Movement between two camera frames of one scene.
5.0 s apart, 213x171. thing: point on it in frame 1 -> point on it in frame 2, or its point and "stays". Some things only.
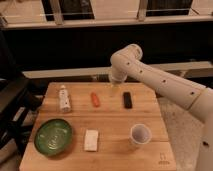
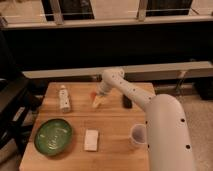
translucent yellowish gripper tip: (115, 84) -> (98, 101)
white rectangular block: (91, 140) stays
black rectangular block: (127, 98) stays
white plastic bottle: (64, 100) stays
